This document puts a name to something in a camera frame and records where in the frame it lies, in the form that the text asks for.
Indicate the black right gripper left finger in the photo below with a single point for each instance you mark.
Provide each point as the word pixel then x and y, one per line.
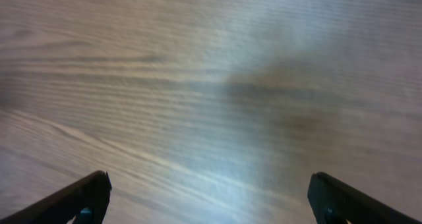
pixel 84 201

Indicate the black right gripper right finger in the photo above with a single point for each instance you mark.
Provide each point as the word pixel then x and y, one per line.
pixel 333 201

